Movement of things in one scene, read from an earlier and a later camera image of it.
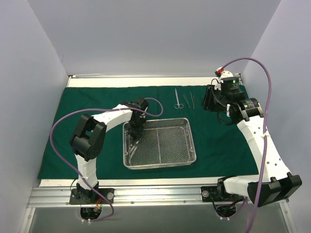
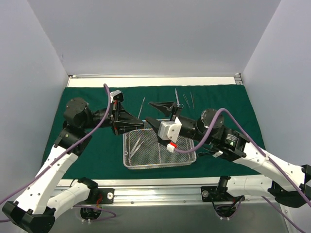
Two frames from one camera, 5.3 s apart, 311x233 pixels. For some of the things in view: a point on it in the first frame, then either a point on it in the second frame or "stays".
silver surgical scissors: [177, 106] stays
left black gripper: [133, 130] → [114, 118]
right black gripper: [209, 97] → [175, 116]
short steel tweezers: [184, 96] stays
